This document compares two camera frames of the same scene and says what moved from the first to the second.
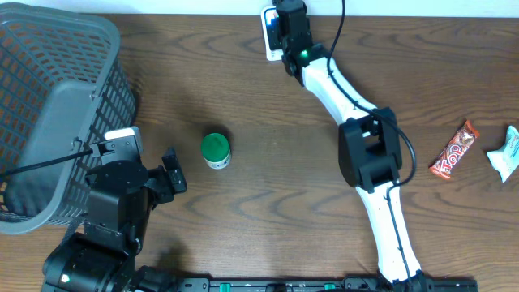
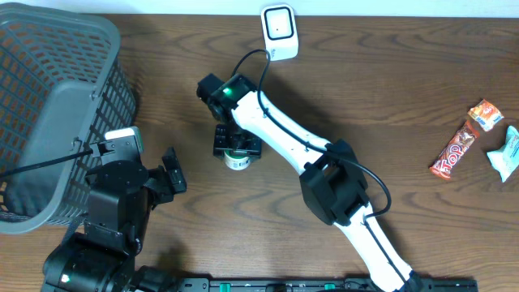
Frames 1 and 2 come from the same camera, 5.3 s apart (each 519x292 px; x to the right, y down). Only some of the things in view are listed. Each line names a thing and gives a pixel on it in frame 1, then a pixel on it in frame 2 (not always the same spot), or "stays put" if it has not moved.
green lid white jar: x=216 y=150 → x=236 y=161
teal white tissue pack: x=506 y=160 stays put
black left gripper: x=167 y=186 stays put
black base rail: x=327 y=285 stays put
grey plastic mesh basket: x=64 y=80 stays put
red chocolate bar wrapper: x=454 y=150 stays put
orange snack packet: x=272 y=22 → x=486 y=114
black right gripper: x=307 y=22 → x=253 y=148
